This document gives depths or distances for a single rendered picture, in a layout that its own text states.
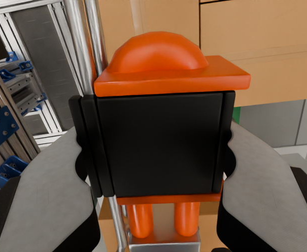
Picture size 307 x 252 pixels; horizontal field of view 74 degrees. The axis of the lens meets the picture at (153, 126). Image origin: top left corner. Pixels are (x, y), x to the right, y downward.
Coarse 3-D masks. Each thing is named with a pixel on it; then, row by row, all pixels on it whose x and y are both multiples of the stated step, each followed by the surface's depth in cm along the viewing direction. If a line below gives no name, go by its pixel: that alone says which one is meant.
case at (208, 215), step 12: (108, 204) 63; (204, 204) 61; (216, 204) 61; (108, 216) 60; (204, 216) 58; (216, 216) 59; (108, 228) 61; (204, 228) 61; (108, 240) 64; (204, 240) 64; (216, 240) 64
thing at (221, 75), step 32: (224, 64) 11; (128, 96) 10; (160, 96) 10; (192, 96) 10; (224, 96) 10; (128, 128) 10; (160, 128) 10; (192, 128) 10; (224, 128) 11; (128, 160) 12; (160, 160) 12; (192, 160) 12; (128, 192) 13; (160, 192) 13; (192, 192) 13
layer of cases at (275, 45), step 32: (128, 0) 67; (160, 0) 67; (192, 0) 67; (256, 0) 67; (288, 0) 67; (128, 32) 71; (192, 32) 72; (224, 32) 72; (256, 32) 72; (288, 32) 72; (256, 64) 77; (288, 64) 77; (256, 96) 84; (288, 96) 84
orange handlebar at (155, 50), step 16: (160, 32) 10; (128, 48) 10; (144, 48) 10; (160, 48) 10; (176, 48) 10; (192, 48) 10; (112, 64) 11; (128, 64) 10; (144, 64) 10; (160, 64) 10; (176, 64) 10; (192, 64) 10; (128, 208) 16; (144, 208) 16; (176, 208) 16; (192, 208) 16; (144, 224) 17; (176, 224) 17; (192, 224) 17
